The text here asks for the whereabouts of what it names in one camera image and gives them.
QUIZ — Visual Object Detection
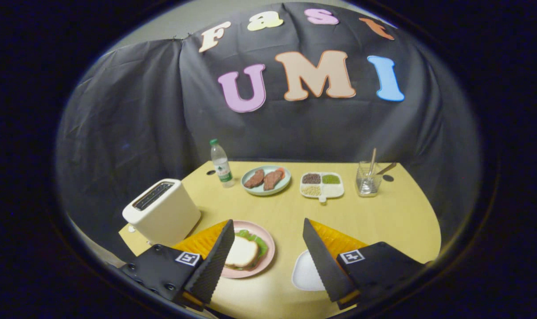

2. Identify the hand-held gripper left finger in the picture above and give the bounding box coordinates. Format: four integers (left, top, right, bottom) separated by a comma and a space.
119, 219, 235, 311

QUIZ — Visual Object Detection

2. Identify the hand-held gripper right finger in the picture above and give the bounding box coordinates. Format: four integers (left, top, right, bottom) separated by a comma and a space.
302, 218, 426, 310

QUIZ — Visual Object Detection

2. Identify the green lettuce leaf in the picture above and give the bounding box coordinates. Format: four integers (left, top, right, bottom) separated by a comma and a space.
235, 229, 269, 266

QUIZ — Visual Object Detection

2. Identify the white plate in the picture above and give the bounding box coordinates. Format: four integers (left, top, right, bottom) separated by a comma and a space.
292, 249, 326, 292

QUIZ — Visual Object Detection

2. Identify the pink plate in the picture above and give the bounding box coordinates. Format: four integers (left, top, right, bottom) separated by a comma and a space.
220, 220, 276, 279

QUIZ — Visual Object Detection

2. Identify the white toaster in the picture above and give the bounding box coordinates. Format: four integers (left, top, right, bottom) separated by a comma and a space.
122, 179, 202, 247

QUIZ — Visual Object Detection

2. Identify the white divided dish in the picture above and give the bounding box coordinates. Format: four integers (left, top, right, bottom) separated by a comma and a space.
300, 172, 345, 203

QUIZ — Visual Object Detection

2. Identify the pale green oval plate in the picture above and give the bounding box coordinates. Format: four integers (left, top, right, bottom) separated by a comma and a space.
241, 165, 292, 196

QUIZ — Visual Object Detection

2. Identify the brown meat patty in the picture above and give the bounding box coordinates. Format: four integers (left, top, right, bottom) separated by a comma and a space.
244, 169, 265, 189
263, 170, 284, 191

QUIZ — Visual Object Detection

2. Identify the clear plastic water bottle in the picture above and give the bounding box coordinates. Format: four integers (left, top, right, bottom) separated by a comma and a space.
209, 139, 235, 188

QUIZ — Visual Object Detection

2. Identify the black backdrop cloth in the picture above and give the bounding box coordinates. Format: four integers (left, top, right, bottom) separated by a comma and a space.
55, 2, 482, 262

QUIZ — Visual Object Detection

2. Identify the wire utensil basket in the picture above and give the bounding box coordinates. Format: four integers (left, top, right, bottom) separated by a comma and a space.
356, 161, 383, 198

